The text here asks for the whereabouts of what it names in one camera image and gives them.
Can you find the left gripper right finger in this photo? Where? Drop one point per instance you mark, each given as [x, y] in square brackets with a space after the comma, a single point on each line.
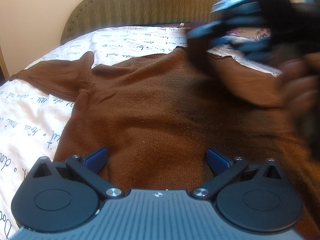
[252, 197]

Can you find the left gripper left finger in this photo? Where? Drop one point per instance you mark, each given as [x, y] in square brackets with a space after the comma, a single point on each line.
[59, 196]

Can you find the brown knit sweater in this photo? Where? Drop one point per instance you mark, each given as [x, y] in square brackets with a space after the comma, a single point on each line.
[157, 116]

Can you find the olive green upholstered headboard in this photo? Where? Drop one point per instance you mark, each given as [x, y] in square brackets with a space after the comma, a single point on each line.
[91, 15]

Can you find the white script-print duvet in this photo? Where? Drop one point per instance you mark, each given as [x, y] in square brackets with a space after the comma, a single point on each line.
[32, 121]

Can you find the right hand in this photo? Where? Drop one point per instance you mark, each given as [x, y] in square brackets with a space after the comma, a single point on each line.
[299, 91]

